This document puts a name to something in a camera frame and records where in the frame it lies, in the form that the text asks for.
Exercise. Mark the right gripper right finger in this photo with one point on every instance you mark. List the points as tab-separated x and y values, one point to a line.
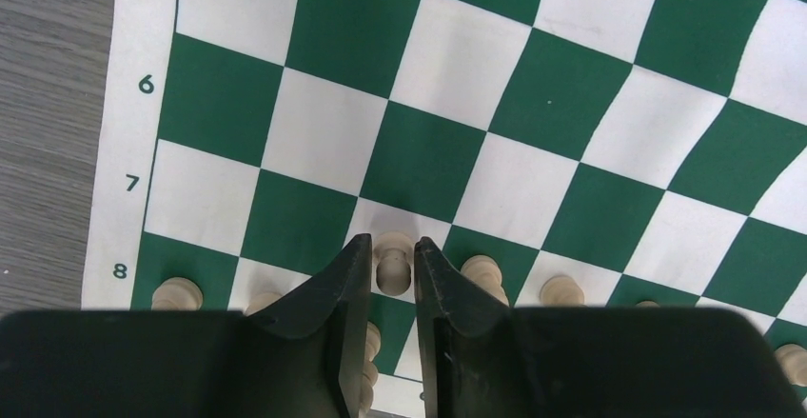
482	358

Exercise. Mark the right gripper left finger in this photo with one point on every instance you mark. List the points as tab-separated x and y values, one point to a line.
302	356

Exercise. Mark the light wooden pawn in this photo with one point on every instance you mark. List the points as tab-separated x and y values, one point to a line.
393	252
483	271
647	304
562	291

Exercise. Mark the green white chess board mat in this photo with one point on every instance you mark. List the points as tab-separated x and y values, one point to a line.
649	150

